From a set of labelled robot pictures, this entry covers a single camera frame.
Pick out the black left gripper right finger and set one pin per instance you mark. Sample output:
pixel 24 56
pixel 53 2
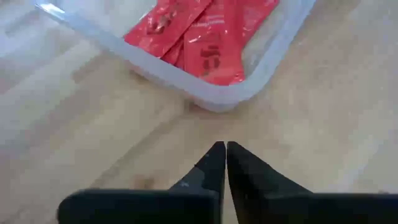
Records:
pixel 295 210

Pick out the clear plastic container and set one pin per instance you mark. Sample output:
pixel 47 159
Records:
pixel 217 96

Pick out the red KitKat bar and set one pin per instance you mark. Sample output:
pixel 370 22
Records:
pixel 211 59
pixel 258 12
pixel 164 28

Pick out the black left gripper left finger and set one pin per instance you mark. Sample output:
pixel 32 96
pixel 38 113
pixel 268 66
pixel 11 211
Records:
pixel 140 208

